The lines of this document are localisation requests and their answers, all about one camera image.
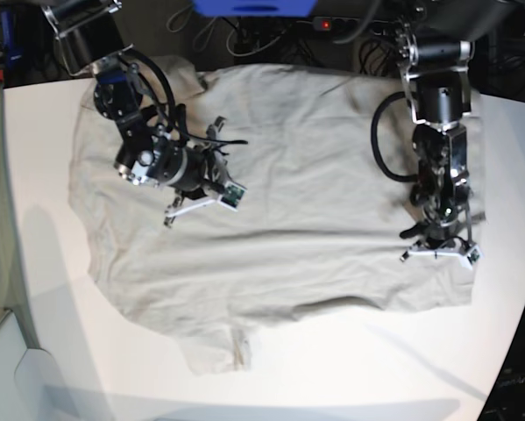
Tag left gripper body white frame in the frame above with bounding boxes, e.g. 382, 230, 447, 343
400, 221, 479, 262

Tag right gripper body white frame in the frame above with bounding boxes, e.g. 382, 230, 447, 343
164, 117, 234, 228

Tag grey t-shirt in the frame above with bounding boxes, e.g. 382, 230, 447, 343
69, 57, 474, 374

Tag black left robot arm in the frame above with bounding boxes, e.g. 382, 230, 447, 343
371, 1, 518, 268

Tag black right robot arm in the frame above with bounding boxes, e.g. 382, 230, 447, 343
41, 1, 246, 226

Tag blue box at top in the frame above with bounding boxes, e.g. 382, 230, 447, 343
192, 0, 316, 17

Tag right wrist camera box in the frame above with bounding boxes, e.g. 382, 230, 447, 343
217, 180, 247, 211

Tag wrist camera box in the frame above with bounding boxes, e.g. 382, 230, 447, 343
459, 245, 482, 270
217, 180, 247, 211

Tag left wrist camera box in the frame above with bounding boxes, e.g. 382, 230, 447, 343
459, 245, 482, 270

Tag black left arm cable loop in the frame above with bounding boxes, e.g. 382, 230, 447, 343
371, 90, 421, 183

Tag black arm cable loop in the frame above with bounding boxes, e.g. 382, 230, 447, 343
371, 90, 421, 183
121, 47, 178, 132

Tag white cable on floor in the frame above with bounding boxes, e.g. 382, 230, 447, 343
224, 25, 285, 57

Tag black power strip red switch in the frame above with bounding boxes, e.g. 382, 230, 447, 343
310, 16, 394, 35

